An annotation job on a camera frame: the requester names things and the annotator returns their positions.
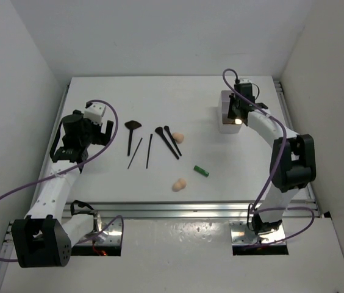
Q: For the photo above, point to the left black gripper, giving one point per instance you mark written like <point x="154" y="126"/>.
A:
<point x="100" y="138"/>

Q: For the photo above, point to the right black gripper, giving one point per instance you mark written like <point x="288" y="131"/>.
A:
<point x="231" y="114"/>

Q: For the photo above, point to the green lipstick tube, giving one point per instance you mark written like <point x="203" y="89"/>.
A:
<point x="201" y="171"/>

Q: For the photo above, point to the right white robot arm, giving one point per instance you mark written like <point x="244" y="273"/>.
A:
<point x="292" y="164"/>

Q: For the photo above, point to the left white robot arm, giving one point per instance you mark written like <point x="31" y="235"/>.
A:
<point x="41" y="239"/>

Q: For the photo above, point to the black fan makeup brush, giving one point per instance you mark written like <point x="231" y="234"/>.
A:
<point x="131" y="125"/>

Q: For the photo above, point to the upper beige makeup sponge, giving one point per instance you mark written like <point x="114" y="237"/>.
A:
<point x="178" y="137"/>

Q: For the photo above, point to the beige makeup sponge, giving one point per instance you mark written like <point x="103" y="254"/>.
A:
<point x="179" y="185"/>
<point x="178" y="137"/>

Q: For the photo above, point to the lower beige makeup sponge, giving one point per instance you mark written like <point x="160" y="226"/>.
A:
<point x="179" y="185"/>

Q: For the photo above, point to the white organizer box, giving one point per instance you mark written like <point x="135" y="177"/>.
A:
<point x="225" y="124"/>

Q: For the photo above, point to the thin black eyeliner pencil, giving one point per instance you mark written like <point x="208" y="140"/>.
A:
<point x="135" y="152"/>

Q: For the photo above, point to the small black blending brush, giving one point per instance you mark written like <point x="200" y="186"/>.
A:
<point x="167" y="129"/>

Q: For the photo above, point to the large black powder brush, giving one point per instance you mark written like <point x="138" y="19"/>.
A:
<point x="159" y="131"/>

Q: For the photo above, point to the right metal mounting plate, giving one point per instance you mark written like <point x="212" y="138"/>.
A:
<point x="243" y="236"/>

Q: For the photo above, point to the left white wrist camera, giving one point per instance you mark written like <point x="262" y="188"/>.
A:
<point x="95" y="112"/>

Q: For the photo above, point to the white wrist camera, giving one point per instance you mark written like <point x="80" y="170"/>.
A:
<point x="95" y="112"/>
<point x="245" y="81"/>

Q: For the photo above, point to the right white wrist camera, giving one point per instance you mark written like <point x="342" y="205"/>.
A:
<point x="245" y="81"/>

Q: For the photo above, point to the aluminium frame rail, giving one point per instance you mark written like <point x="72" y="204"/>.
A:
<point x="177" y="241"/>

